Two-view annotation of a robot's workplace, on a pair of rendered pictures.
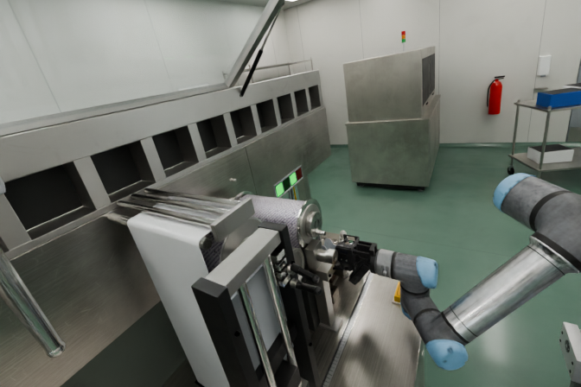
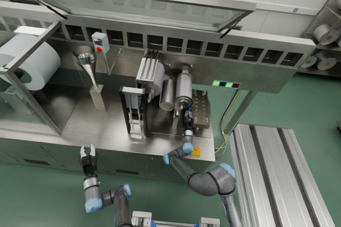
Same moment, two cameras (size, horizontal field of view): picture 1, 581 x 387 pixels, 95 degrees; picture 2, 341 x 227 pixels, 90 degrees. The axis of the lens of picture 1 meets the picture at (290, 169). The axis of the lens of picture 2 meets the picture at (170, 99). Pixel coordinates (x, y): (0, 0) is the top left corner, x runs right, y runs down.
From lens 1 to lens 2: 0.87 m
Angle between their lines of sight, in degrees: 52
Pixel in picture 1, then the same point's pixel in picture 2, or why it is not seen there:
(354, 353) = (166, 138)
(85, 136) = (147, 29)
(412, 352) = not seen: hidden behind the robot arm
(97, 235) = (140, 53)
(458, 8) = not seen: outside the picture
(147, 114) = (169, 30)
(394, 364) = (166, 149)
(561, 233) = (195, 177)
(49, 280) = (128, 55)
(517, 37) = not seen: outside the picture
